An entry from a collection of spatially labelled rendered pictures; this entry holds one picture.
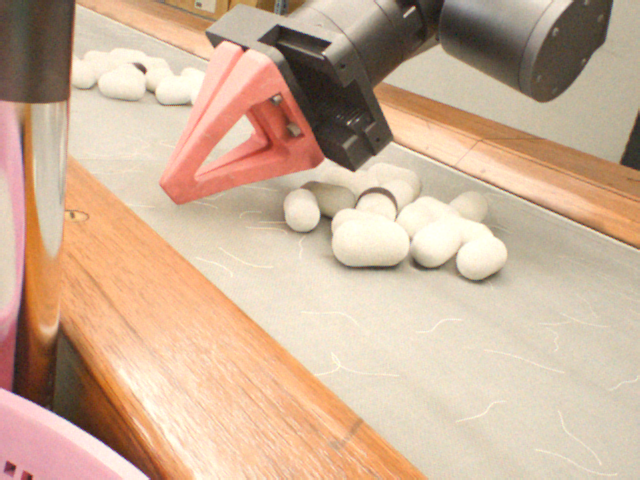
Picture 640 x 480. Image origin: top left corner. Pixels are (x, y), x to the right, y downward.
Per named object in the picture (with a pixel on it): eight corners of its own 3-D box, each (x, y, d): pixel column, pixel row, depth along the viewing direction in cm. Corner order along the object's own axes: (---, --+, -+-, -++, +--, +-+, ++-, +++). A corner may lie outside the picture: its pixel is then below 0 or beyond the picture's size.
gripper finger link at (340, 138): (171, 179, 29) (333, 40, 31) (108, 130, 34) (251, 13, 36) (248, 278, 34) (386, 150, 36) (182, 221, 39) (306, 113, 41)
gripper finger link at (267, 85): (148, 161, 31) (303, 30, 33) (91, 117, 36) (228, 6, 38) (224, 257, 35) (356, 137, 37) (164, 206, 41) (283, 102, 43)
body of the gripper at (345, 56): (318, 62, 31) (434, -38, 32) (209, 22, 38) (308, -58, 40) (371, 167, 35) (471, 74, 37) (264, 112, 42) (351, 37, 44)
